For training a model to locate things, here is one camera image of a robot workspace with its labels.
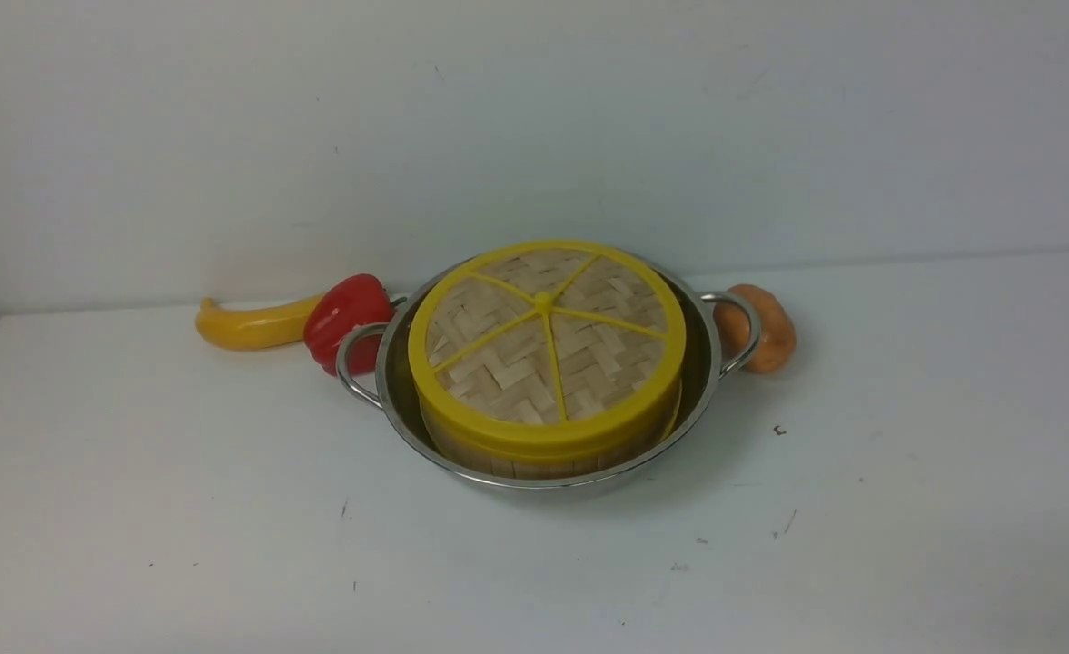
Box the stainless steel pot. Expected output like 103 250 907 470
336 263 762 500

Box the brown potato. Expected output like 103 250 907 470
713 284 797 375

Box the yellow bamboo steamer basket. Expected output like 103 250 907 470
421 382 683 481

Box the yellow banana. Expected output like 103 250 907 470
193 294 323 352

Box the red bell pepper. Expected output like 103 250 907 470
303 273 394 377

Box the yellow bamboo steamer lid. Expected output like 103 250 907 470
407 242 688 425

